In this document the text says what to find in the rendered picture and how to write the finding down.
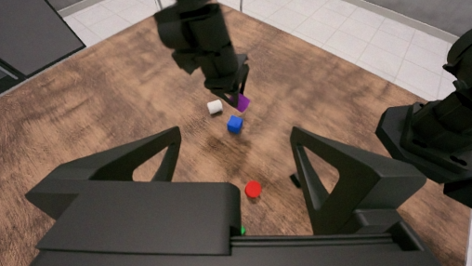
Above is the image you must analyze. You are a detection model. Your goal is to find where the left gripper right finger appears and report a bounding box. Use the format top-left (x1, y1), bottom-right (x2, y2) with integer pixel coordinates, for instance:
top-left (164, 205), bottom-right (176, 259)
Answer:
top-left (290, 126), bottom-right (427, 234)

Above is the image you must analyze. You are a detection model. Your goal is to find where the red cylinder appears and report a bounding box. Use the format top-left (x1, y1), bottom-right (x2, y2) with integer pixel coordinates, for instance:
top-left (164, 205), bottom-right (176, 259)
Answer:
top-left (244, 181), bottom-right (261, 198)

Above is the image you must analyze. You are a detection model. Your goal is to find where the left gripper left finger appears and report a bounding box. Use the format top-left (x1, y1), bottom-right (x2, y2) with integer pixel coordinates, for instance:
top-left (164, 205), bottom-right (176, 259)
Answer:
top-left (45, 126), bottom-right (182, 181)

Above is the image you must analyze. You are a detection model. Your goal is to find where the blue cube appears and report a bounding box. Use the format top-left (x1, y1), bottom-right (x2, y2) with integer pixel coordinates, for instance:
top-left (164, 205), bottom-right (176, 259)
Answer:
top-left (227, 115), bottom-right (243, 134)

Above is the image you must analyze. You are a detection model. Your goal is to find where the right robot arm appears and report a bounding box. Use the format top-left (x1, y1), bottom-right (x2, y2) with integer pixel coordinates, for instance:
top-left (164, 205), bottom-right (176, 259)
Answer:
top-left (154, 0), bottom-right (472, 174)

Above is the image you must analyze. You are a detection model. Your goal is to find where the white cylinder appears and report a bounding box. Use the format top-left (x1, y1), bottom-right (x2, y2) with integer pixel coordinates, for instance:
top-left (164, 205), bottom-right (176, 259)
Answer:
top-left (207, 100), bottom-right (223, 114)

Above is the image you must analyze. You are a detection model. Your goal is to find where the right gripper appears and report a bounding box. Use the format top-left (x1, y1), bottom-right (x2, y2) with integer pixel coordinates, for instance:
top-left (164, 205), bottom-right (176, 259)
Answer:
top-left (204, 39), bottom-right (251, 108)

